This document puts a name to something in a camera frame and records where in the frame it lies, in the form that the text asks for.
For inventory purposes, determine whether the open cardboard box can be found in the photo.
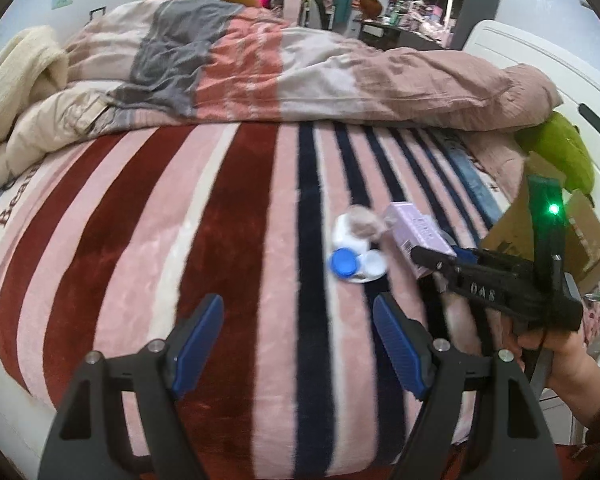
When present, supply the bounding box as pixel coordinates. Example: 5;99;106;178
481;153;600;294

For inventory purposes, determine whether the cream fleece blanket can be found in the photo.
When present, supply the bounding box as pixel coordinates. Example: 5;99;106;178
0;26;107;188

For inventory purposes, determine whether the striped plush bed blanket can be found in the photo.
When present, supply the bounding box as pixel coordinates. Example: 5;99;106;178
0;122;507;479

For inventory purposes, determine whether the white blue contact lens case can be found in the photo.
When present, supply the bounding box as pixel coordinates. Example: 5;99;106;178
328;212;388;284

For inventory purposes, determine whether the white tape roll dispenser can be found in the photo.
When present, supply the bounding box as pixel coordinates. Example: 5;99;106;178
347;205;388;243

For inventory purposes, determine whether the pink grey patchwork duvet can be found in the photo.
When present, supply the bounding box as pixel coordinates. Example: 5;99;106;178
67;0;562;132

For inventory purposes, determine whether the purple cosmetic box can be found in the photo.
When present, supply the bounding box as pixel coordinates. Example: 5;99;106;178
384;202;456;280

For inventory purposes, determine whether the dark desk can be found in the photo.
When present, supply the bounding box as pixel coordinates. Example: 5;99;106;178
354;18;404;51

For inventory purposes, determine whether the green plush pillow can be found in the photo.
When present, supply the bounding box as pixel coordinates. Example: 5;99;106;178
515;112;595;196

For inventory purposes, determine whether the person right hand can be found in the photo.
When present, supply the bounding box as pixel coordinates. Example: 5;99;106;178
502;318;600;428

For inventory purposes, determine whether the white bed headboard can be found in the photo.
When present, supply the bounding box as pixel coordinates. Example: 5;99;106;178
463;20;600;219

